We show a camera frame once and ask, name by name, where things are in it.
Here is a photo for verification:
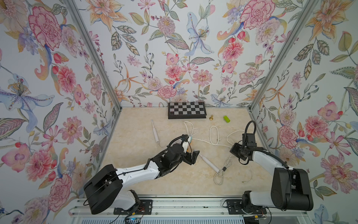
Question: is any white electric toothbrush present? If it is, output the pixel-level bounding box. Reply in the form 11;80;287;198
151;120;160;145
200;155;220;173

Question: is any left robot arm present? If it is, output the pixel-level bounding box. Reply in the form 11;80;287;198
84;142;200;215

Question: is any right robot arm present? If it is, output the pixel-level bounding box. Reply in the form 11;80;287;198
230;133;314;212

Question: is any green plastic cap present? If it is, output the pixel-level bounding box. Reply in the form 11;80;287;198
223;115;231;123

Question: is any black white chessboard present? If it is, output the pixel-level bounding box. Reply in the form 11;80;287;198
168;102;207;119

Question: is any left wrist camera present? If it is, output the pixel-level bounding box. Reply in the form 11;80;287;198
180;135;190;153

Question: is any white power strip cord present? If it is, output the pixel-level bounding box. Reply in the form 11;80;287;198
183;121;247;149

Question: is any aluminium mounting rail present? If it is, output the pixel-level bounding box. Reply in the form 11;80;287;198
69;195;241;217

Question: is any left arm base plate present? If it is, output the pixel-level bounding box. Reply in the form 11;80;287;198
113;200;153;215

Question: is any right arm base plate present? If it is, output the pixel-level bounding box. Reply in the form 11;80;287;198
222;199;267;215

